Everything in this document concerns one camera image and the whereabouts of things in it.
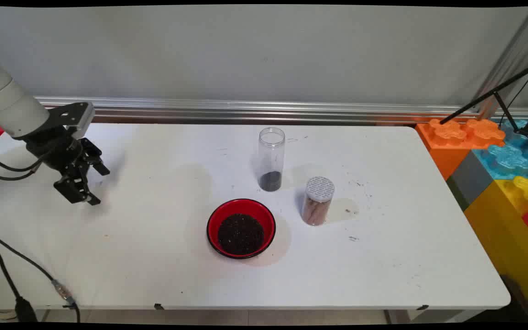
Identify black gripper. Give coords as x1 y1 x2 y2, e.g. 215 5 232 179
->
26 127 111 206

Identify black seeds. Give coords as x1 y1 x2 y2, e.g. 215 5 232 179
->
259 171 283 192
217 213 264 256

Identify clear plastic jar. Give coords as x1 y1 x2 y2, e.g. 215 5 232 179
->
258 127 286 192

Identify red bowl with black rim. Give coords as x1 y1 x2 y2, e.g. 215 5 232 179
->
206 198 277 260

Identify black seeds in red bowl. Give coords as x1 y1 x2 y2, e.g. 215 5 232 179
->
217 213 264 256

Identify jar with white patterned lid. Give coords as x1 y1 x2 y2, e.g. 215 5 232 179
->
301 176 336 226

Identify orange giant toy block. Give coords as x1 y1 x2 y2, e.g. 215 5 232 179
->
415 118 506 181

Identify grey giant toy block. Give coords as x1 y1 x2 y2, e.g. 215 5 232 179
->
446 150 495 211

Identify black tripod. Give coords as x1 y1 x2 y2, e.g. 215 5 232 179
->
439 57 528 139

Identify yellow giant toy block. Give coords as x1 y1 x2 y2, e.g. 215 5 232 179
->
463 176 528 321

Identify blue giant toy block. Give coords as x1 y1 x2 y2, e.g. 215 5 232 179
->
473 118 528 180

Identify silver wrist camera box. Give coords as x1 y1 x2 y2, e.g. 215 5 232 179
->
49 102 96 139

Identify black cable with silver connector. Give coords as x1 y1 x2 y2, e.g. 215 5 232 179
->
0 151 81 324

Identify black cable with thick plug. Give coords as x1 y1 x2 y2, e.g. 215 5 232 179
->
0 167 39 322

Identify aluminium rail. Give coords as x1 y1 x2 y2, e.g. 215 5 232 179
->
35 96 528 125

